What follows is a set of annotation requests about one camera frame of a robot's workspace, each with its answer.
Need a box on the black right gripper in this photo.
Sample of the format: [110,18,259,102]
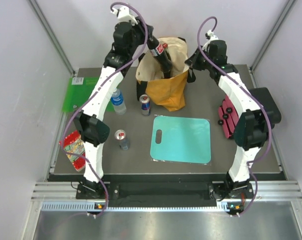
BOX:
[185,46,215,72]

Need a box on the glass cola bottle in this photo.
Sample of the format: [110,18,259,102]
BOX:
[147,36,173,79]

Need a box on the orange canvas bag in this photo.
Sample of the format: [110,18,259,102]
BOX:
[135,37,189,112]

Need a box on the energy drink can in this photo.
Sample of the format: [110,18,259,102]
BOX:
[139,94,151,116]
[114,129,130,151]

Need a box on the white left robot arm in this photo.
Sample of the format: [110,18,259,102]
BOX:
[73,19,153,199]

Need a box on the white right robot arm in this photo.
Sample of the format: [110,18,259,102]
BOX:
[185,39,272,198]

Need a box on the black and pink drawer box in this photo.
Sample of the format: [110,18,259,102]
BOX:
[217,87,283,140]

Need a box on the clear water bottle blue label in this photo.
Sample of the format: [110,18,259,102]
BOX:
[110,88,127,115]

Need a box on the turquoise cutting board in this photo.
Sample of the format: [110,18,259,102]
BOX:
[150,115,212,165]

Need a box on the green board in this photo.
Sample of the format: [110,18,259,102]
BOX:
[61,76,116,114]

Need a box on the red snack box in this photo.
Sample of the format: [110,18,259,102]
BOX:
[63,130,86,172]

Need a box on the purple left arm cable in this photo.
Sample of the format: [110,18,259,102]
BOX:
[61,1,150,217]

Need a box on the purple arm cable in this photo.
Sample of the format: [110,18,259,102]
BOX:
[197,16,272,217]
[61,1,150,217]

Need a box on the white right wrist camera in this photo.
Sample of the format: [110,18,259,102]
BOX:
[202,29,219,52]

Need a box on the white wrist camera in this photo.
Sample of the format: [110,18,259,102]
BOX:
[111,6,138,26]
[202,29,219,52]

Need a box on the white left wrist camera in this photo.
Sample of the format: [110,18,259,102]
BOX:
[111,6,138,26]

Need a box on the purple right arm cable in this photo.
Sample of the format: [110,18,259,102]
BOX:
[197,16,272,217]

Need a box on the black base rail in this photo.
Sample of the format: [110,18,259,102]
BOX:
[75,181,254,208]

